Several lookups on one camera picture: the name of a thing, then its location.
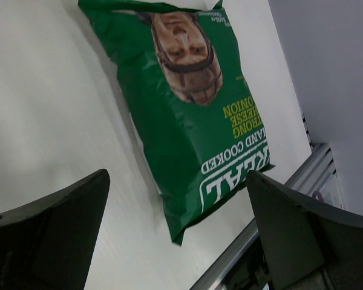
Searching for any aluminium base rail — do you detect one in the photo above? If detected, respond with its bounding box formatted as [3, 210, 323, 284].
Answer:
[192, 144, 344, 289]

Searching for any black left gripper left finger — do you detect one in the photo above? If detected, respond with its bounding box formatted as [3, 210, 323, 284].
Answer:
[0, 169, 110, 289]

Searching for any green Real chips bag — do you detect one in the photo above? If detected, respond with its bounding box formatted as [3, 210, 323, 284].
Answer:
[78, 1, 272, 245]

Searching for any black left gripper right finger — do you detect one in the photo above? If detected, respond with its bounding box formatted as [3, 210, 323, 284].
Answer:
[247, 171, 363, 289]

